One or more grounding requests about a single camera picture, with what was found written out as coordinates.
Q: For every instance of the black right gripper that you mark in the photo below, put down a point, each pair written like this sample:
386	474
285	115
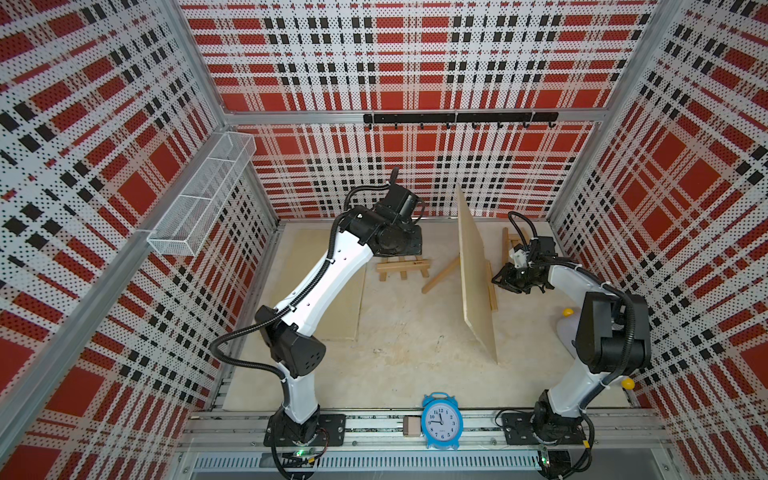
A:
505	280

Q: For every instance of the wooden easel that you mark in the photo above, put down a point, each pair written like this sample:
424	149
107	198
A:
510	239
403	266
455	264

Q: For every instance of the plywood board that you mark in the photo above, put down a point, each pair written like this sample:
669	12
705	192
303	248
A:
302	248
477	311

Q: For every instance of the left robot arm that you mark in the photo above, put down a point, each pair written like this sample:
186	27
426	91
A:
376	221

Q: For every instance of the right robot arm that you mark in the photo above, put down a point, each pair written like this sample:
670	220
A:
610	340

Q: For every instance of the white purple toy device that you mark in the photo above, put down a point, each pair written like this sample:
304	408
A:
566	329

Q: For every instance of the blue alarm clock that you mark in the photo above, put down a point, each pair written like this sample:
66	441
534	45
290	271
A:
441	421

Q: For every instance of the small beige box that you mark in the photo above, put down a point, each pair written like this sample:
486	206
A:
412	426

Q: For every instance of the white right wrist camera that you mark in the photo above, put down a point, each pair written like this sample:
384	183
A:
519	256

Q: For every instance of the black hook rail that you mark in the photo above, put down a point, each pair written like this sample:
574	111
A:
524	118

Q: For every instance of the white wire basket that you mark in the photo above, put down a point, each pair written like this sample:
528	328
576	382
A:
186	224

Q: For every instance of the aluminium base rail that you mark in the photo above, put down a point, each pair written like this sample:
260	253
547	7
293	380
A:
369	444

